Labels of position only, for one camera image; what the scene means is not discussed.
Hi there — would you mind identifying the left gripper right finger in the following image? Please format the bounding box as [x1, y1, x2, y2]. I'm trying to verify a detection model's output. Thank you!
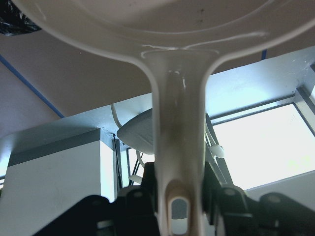
[202, 163, 315, 236]

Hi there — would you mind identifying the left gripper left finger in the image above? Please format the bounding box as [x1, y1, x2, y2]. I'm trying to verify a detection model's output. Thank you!
[35, 162, 160, 236]

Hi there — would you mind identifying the beige plastic dustpan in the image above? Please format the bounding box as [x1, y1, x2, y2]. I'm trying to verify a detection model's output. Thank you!
[15, 0, 315, 236]

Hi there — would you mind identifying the bin with black bag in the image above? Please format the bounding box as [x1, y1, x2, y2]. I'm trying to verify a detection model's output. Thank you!
[0, 0, 41, 36]

